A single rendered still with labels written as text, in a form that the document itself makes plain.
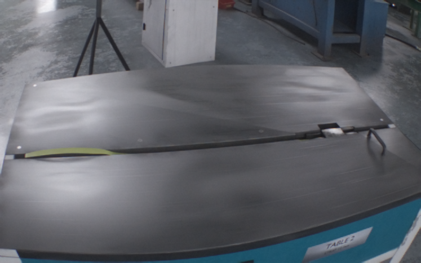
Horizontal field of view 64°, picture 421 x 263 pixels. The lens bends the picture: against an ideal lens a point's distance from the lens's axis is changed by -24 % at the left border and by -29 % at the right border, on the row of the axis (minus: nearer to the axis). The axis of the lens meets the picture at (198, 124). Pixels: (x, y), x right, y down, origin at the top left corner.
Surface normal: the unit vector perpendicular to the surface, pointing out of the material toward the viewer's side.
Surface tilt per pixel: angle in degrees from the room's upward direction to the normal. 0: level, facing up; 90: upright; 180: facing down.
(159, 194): 0
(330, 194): 0
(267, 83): 0
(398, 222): 90
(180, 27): 90
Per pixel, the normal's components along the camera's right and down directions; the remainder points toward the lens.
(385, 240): 0.22, 0.53
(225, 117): 0.05, -0.85
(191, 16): 0.44, 0.50
